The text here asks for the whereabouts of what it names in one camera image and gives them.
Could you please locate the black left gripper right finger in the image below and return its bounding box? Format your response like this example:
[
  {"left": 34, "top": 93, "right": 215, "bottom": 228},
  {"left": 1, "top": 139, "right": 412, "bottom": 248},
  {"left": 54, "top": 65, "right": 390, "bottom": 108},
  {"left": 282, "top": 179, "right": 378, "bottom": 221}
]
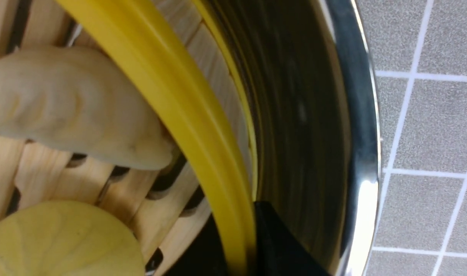
[{"left": 254, "top": 201, "right": 329, "bottom": 276}]

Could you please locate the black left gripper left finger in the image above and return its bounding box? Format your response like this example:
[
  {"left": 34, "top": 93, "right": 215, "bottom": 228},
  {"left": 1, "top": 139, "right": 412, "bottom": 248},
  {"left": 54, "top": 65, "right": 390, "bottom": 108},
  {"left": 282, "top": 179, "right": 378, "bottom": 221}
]
[{"left": 165, "top": 215, "right": 228, "bottom": 276}]

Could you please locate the yellow rimmed bamboo steamer basket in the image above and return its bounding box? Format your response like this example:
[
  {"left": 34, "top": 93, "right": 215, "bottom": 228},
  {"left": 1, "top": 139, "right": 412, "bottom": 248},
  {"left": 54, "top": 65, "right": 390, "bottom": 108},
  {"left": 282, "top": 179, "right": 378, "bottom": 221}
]
[{"left": 0, "top": 0, "right": 257, "bottom": 276}]

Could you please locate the stainless steel pot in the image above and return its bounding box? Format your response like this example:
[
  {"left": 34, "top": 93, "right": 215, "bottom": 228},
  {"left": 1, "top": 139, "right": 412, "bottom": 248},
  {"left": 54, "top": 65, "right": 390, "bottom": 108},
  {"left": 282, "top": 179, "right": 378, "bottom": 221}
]
[{"left": 205, "top": 0, "right": 382, "bottom": 276}]

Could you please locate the yellow-green round bun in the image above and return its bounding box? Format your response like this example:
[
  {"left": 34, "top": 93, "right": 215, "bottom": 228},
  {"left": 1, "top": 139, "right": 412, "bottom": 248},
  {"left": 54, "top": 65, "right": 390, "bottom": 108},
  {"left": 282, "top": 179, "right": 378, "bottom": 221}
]
[{"left": 0, "top": 200, "right": 145, "bottom": 276}]

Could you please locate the white pink dumpling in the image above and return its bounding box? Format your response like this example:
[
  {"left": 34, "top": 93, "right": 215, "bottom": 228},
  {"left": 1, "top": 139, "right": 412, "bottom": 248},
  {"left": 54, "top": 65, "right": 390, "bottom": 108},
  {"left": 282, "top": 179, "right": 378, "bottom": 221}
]
[{"left": 0, "top": 46, "right": 173, "bottom": 171}]

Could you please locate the grey checkered tablecloth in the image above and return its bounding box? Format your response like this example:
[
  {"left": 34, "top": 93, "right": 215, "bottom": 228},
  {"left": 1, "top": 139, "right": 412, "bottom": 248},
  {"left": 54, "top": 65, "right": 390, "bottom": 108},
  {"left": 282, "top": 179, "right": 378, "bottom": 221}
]
[{"left": 358, "top": 0, "right": 467, "bottom": 276}]

